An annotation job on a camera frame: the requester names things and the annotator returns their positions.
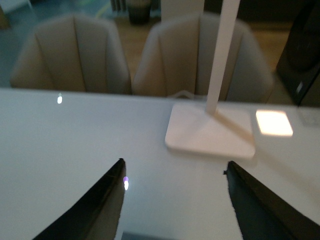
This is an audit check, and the beige chair left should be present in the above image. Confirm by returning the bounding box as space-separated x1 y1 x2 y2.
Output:
9 14 132 95

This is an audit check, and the white desk lamp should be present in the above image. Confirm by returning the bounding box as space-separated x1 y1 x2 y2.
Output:
164 0 256 159

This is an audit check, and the beige chair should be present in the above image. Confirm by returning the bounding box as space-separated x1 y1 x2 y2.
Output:
132 13 274 103
9 14 132 95

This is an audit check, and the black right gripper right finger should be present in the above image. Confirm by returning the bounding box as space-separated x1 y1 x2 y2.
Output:
224 161 320 240

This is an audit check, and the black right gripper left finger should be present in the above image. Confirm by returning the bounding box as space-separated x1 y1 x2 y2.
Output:
35 158 126 240

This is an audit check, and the beige chair right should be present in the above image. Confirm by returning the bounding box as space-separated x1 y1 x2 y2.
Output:
132 13 274 103

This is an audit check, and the black speaker box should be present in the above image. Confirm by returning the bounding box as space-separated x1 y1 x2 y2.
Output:
276 0 320 108

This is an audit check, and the dark floor vase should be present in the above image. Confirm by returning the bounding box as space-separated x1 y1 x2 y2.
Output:
126 0 152 25

